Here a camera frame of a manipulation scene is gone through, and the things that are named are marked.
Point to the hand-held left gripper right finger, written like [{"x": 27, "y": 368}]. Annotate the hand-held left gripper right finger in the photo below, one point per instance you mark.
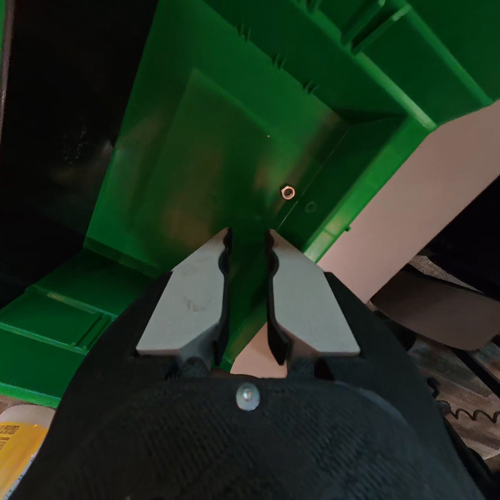
[{"x": 312, "y": 312}]

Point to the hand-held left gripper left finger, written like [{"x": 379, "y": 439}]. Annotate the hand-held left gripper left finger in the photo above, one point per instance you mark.
[{"x": 183, "y": 312}]

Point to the metal hex nut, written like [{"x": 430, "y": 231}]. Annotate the metal hex nut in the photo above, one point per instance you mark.
[{"x": 288, "y": 192}]

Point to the green plastic bin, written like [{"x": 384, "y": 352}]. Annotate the green plastic bin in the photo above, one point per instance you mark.
[{"x": 195, "y": 156}]

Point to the white bottle yellow label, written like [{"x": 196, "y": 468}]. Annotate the white bottle yellow label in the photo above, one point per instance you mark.
[{"x": 19, "y": 441}]

